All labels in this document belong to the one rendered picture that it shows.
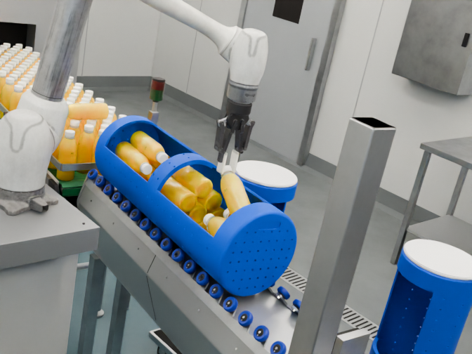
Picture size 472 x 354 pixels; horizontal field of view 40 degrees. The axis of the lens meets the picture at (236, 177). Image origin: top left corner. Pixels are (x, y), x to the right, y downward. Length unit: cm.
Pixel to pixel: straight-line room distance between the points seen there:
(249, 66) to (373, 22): 398
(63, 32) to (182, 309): 92
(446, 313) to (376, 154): 131
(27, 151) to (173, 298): 64
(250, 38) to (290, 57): 445
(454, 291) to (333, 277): 117
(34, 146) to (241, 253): 67
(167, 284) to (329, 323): 97
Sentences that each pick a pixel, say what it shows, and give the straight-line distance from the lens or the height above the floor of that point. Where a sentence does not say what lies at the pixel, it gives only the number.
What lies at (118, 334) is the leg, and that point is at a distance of 301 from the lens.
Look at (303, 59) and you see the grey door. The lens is 624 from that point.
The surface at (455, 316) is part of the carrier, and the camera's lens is 241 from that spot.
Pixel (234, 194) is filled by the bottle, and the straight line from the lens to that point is 199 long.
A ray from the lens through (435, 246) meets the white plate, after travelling 251.
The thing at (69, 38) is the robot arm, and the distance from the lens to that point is 210.
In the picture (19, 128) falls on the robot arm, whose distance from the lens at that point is 198.
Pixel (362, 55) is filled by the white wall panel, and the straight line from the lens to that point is 588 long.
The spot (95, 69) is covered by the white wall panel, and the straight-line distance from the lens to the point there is 764.
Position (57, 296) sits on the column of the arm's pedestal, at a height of 79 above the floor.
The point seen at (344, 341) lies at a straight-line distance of 168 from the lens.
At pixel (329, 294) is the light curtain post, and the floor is 138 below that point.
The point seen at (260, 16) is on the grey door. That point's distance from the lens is 665.
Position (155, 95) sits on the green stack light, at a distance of 309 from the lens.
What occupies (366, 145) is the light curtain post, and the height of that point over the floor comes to 167.
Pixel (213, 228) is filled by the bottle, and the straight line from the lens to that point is 197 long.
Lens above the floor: 196
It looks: 20 degrees down
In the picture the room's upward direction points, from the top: 12 degrees clockwise
